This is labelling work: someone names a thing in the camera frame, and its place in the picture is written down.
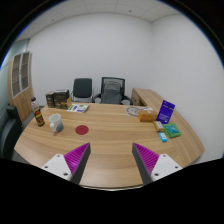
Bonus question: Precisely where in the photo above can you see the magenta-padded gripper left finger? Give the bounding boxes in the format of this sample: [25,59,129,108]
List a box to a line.
[41,142,92,185]

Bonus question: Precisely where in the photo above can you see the small dark brown box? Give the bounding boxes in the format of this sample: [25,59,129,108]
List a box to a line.
[45,91,56,108]

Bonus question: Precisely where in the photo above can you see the flat round red coaster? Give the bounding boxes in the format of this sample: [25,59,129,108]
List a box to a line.
[74,124,90,136]

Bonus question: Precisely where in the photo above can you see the small blue box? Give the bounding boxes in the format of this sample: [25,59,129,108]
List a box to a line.
[158,131,169,143]

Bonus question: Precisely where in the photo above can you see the black leather armchair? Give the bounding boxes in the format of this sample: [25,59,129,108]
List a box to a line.
[0,105,24,160]

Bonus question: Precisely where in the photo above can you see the black office chair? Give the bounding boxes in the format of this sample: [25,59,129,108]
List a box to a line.
[71,77,94,103]

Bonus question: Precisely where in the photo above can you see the wooden side desk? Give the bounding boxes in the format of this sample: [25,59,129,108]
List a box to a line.
[130,87,164,108]

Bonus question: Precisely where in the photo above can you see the grey mesh office chair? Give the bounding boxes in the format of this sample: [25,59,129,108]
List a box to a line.
[92,76,133,106]

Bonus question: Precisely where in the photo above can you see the wooden glass-door cabinet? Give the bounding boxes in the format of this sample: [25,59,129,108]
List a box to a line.
[7,50,35,124]

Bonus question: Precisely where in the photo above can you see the white printed leaflet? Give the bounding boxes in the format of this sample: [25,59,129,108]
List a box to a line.
[67,103,91,114]

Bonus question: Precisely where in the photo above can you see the white ceramic mug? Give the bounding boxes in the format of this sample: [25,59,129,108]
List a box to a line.
[48,113,65,134]

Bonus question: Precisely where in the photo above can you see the green flat box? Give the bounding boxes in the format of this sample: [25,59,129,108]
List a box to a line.
[162,123,182,139]

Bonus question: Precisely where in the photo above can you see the yellow snack pack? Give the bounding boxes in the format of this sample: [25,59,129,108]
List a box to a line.
[152,120,165,133]

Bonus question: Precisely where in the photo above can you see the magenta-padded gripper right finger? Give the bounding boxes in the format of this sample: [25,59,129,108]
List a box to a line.
[132,142,184,186]

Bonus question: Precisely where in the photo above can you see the orange tissue box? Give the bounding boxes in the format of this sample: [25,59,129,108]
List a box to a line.
[137,109,158,123]

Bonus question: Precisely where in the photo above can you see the round grey patterned disc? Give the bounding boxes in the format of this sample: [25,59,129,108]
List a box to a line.
[125,105,147,117]

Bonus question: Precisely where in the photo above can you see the purple standing box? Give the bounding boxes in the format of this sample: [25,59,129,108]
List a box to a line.
[156,99,176,125]

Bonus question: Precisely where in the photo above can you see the clear black-capped drink bottle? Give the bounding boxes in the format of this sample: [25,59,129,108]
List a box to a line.
[30,96,46,128]

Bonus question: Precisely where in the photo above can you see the wide dark brown box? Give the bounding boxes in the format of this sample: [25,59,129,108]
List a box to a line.
[53,89,71,109]

